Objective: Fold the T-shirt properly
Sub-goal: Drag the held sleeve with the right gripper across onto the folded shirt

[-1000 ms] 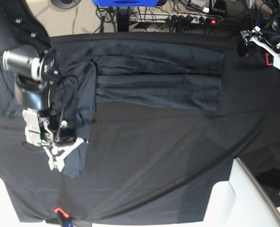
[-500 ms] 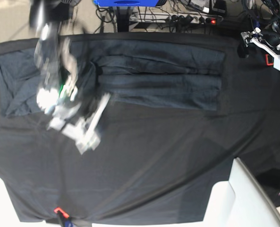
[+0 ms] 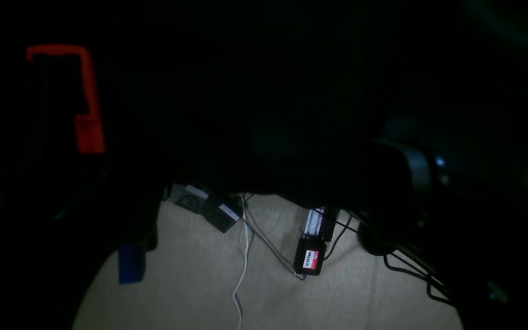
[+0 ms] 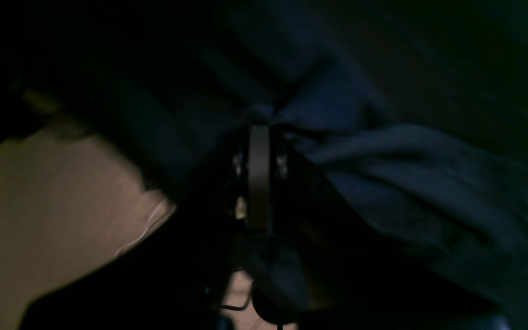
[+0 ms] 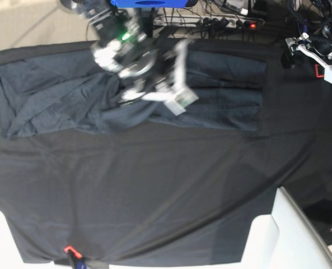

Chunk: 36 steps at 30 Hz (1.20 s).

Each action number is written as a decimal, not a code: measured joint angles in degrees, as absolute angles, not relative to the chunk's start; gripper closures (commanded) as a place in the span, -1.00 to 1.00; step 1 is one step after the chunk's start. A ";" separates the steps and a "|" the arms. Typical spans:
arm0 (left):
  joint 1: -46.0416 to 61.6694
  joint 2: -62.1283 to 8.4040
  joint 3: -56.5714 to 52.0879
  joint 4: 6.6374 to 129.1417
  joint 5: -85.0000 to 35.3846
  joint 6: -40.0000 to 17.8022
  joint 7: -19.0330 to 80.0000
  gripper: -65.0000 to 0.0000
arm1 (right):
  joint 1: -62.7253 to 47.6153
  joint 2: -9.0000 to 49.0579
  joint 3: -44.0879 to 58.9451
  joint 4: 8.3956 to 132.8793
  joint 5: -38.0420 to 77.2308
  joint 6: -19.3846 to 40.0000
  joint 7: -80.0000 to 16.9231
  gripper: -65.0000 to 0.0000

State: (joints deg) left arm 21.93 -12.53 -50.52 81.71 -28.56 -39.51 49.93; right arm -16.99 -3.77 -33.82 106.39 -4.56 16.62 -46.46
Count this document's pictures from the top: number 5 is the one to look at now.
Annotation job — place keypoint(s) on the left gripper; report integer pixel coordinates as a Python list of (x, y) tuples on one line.
[(320, 48)]

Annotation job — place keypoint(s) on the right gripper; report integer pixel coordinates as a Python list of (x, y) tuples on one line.
[(142, 65)]

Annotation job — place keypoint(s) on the dark grey T-shirt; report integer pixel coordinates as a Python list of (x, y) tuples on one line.
[(70, 91)]

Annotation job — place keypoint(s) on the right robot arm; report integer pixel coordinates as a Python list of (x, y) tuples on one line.
[(111, 25)]

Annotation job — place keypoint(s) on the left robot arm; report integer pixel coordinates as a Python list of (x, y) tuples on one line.
[(322, 27)]

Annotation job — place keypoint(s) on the red black clamp right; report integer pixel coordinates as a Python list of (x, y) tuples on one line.
[(319, 71)]

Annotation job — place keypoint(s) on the white power strip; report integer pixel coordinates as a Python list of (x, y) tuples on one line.
[(229, 21)]

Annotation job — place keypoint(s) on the black table leg stand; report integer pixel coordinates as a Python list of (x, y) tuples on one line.
[(146, 19)]

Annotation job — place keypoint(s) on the blue plastic box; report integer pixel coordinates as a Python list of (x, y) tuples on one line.
[(149, 3)]

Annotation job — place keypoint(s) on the black table cloth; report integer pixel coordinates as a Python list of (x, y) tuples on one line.
[(135, 185)]

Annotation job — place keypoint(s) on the white chair right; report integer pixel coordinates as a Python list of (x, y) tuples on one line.
[(285, 238)]

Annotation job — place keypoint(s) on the white chair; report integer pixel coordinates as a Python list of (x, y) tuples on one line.
[(9, 254), (285, 238)]

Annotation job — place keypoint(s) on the red blue clamp bottom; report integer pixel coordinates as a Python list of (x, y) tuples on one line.
[(76, 260)]

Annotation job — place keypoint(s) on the white chair left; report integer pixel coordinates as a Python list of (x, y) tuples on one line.
[(9, 254)]

